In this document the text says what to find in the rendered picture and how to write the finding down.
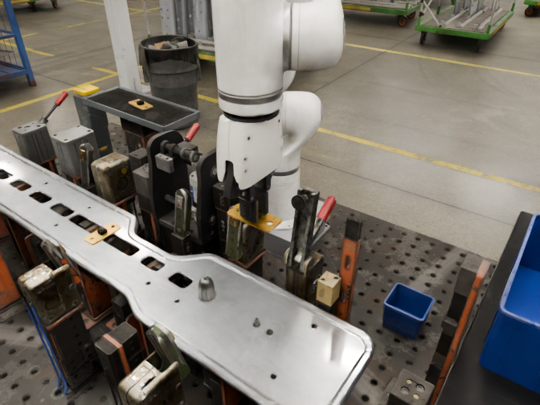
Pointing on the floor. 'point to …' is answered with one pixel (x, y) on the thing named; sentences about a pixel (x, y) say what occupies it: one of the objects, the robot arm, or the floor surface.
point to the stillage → (8, 71)
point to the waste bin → (172, 69)
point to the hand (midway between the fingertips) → (254, 204)
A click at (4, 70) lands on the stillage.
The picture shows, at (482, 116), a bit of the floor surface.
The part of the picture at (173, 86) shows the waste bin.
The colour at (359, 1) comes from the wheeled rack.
